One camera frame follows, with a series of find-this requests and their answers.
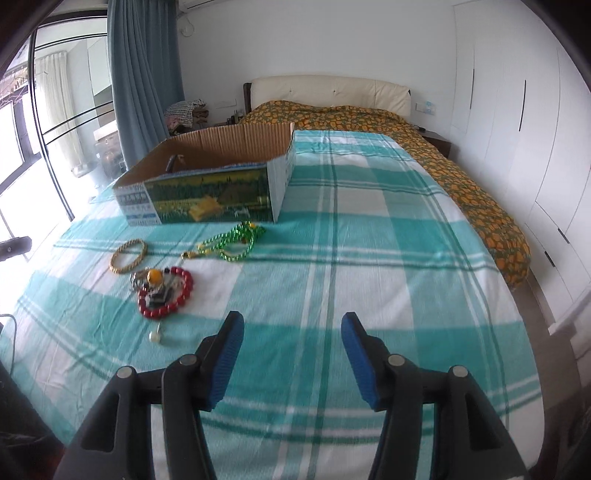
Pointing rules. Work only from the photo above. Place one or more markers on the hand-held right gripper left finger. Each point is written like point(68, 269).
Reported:
point(226, 360)

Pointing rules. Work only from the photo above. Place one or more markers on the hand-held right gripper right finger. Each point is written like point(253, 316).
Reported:
point(364, 364)

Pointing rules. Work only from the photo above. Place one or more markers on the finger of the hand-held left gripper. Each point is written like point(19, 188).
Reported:
point(16, 247)

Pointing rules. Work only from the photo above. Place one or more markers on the white pearl earring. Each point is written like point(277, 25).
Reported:
point(153, 338)

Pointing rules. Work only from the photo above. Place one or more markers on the printed cardboard box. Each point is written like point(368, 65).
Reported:
point(207, 198)

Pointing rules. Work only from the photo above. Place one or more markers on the black wristwatch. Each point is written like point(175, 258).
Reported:
point(171, 164)

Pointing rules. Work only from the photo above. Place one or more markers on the black framed sliding glass door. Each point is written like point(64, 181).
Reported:
point(39, 138)

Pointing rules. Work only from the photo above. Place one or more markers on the washing machine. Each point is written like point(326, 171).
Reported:
point(111, 157)

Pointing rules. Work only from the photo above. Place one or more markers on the teal plaid bed sheet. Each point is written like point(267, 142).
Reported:
point(346, 230)

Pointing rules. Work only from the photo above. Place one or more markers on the white sheer curtain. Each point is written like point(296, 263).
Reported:
point(60, 101)

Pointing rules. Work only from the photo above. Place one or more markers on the orange floral blanket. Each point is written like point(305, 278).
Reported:
point(485, 207)

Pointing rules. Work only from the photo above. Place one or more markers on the white balcony cabinet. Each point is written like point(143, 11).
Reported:
point(99, 64)

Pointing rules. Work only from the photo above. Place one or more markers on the pile of clothes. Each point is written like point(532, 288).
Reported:
point(184, 113)

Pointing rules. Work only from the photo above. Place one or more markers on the blue curtain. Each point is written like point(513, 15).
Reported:
point(138, 69)

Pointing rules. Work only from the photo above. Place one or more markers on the dark wooden nightstand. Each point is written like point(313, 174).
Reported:
point(438, 143)
point(226, 122)

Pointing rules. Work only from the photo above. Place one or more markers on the cream bed headboard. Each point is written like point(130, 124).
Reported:
point(323, 90)

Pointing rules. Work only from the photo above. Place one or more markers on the white wardrobe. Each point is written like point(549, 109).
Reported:
point(508, 115)

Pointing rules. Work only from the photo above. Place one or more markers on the white air conditioner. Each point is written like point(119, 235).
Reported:
point(196, 3)

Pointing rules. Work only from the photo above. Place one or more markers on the wall switch panel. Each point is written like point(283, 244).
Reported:
point(424, 107)

